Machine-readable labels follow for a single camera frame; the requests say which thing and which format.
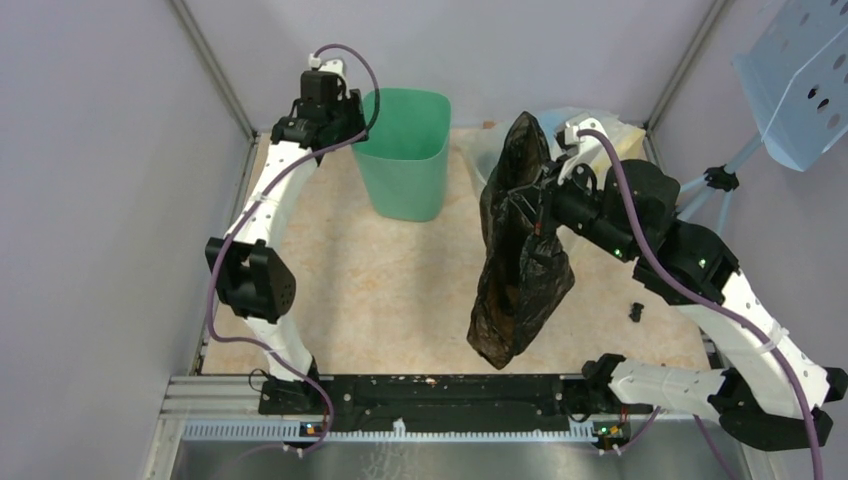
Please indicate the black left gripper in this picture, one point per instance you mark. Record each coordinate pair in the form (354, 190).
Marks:
(353, 106)

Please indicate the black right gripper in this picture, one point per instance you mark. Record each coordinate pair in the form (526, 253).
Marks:
(551, 191)

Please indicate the green plastic trash bin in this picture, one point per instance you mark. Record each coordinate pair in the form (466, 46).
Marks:
(404, 161)

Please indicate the black trash bag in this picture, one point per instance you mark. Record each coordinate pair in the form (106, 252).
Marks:
(526, 274)

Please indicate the translucent white trash bag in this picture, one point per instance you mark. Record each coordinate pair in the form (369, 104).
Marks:
(481, 148)

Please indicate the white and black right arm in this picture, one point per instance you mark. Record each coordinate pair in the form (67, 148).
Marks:
(771, 395)

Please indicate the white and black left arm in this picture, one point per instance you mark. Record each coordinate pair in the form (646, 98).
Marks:
(248, 273)

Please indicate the small black clip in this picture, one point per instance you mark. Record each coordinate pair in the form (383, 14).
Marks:
(636, 311)

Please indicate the light blue tripod stand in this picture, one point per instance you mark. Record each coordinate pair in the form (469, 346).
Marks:
(716, 180)

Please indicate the perforated light blue panel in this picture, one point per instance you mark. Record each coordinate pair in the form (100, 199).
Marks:
(793, 72)

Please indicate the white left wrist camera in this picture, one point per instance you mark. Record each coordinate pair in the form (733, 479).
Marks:
(334, 65)

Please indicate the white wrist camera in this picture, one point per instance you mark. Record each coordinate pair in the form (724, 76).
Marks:
(334, 65)
(573, 148)

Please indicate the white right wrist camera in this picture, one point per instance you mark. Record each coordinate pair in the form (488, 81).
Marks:
(573, 148)

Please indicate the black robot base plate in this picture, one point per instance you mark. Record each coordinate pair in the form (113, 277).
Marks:
(500, 403)

